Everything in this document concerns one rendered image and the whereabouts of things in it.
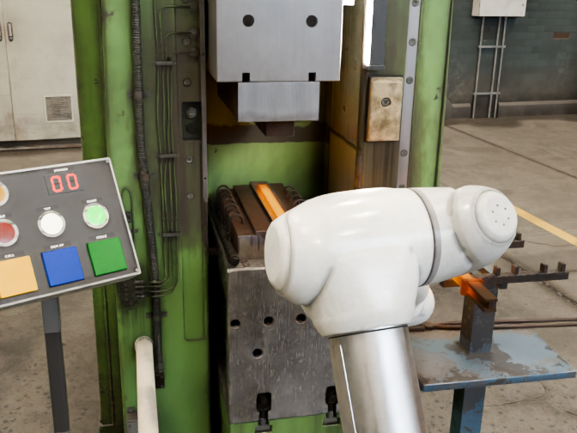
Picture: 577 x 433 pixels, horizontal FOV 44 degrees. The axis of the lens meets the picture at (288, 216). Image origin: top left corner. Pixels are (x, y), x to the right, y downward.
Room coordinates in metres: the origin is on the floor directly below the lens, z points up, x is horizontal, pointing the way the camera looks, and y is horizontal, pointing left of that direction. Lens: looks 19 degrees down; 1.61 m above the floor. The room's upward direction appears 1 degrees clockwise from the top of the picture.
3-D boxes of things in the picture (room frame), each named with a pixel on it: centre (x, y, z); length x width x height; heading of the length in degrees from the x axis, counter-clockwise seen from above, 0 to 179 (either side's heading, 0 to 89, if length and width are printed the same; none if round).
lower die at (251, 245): (1.92, 0.07, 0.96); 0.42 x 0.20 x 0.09; 13
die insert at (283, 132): (1.96, 0.06, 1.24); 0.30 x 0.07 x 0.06; 13
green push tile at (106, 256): (1.47, 0.40, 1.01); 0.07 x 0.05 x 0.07; 128
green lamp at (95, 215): (1.51, 0.43, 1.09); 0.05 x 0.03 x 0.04; 103
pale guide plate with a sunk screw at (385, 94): (1.91, -0.25, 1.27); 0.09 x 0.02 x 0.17; 103
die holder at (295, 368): (1.94, 0.02, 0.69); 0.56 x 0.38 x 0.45; 13
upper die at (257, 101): (1.92, 0.07, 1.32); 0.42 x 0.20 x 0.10; 13
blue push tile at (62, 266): (1.41, 0.48, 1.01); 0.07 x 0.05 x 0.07; 128
